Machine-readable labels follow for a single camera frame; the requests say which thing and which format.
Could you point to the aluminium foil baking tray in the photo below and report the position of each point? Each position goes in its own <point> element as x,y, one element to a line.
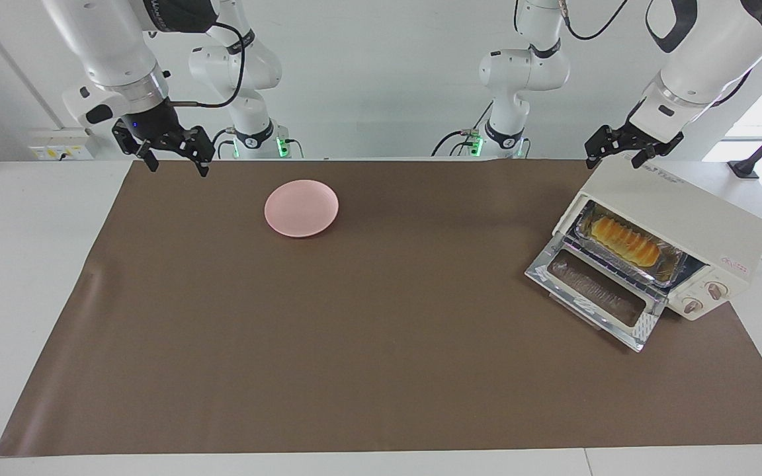
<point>669,268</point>

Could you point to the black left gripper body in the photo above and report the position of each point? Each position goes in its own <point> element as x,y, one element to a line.
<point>639,137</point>

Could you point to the cream oven knob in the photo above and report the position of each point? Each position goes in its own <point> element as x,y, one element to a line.
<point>717,290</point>
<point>693,305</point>

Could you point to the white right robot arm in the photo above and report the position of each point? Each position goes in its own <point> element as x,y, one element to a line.
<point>110,46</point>

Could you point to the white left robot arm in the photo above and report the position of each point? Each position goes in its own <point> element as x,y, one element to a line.
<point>705,59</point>

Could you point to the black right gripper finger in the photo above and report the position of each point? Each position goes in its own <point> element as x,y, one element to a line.
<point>151,162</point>
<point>202,168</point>

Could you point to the glass oven door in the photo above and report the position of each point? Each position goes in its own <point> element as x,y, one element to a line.
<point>546,272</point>

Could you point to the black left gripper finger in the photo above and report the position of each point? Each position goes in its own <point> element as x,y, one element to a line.
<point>596,147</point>
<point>641,157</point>

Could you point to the golden ridged bread loaf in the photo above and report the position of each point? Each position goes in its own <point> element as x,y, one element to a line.
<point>626,242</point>

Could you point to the white wall outlet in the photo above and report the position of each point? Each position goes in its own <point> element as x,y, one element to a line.
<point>57,149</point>

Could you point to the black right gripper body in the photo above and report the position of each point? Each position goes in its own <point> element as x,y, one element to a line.
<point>156,129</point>

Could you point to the cream toaster oven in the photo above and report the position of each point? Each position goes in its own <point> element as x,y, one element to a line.
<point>698,211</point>

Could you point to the pink round plate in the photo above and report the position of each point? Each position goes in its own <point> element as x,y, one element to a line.
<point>301,208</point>

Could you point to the brown table mat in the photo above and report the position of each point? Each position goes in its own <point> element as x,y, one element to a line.
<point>421,370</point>

